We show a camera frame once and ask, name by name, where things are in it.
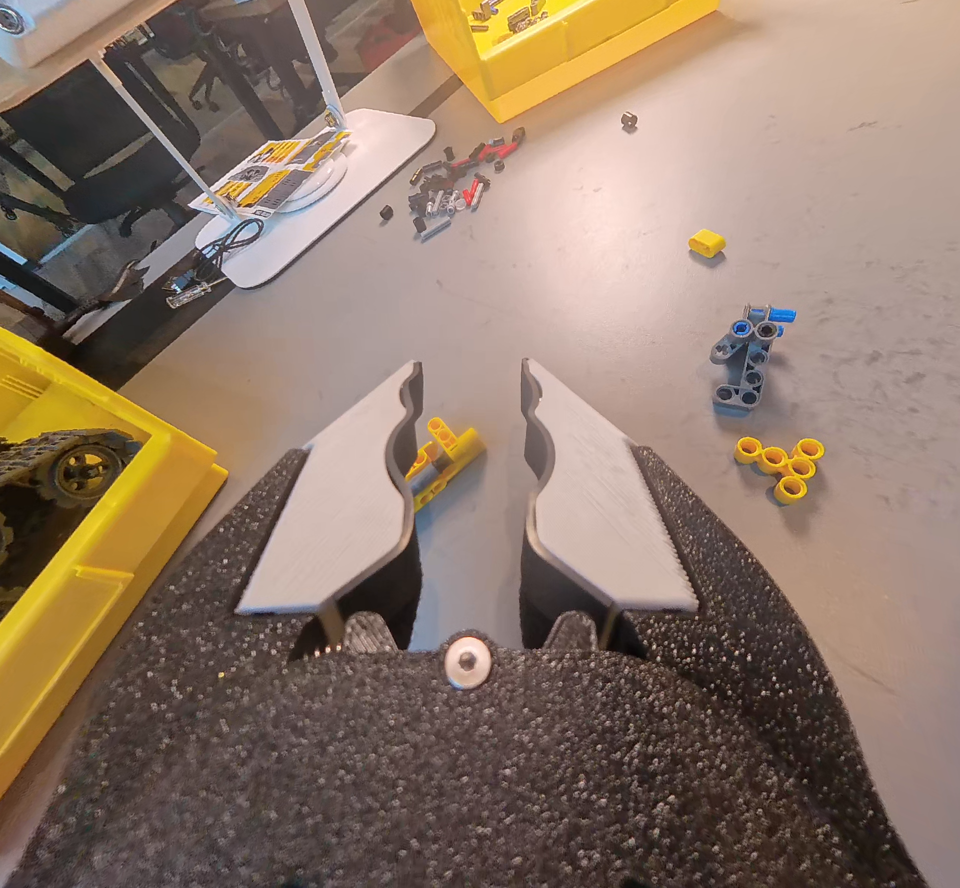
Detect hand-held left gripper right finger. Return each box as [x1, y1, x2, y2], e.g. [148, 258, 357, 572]
[519, 357, 700, 615]

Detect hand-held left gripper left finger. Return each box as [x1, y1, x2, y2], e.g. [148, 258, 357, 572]
[234, 360, 423, 618]

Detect yellow beam assembly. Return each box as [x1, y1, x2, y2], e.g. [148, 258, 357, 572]
[405, 417, 485, 514]

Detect grey angled beam assembly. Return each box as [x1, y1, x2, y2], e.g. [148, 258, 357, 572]
[716, 305, 798, 409]

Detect small grey connector blue pins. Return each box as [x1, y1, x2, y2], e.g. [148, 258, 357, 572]
[710, 318, 755, 366]

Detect pile of red black parts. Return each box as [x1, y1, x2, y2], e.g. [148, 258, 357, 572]
[378, 126, 526, 240]

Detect yellow parts bin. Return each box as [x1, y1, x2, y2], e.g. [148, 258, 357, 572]
[377, 0, 759, 124]
[0, 325, 230, 799]

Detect yellow tracked toy vehicle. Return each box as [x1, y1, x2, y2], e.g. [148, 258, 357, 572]
[0, 430, 144, 604]

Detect printed instruction booklet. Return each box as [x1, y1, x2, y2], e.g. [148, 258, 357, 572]
[187, 129, 354, 218]

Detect black office chair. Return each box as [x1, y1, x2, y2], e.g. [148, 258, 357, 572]
[0, 70, 204, 229]

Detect red container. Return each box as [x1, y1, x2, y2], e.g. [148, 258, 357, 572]
[360, 18, 417, 68]

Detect white book stand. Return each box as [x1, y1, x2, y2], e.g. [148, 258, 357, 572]
[0, 0, 354, 218]

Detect yellow multi-ring connector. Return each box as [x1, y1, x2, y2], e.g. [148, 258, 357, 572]
[733, 436, 826, 505]

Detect black cable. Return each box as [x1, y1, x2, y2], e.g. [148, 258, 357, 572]
[196, 219, 265, 276]

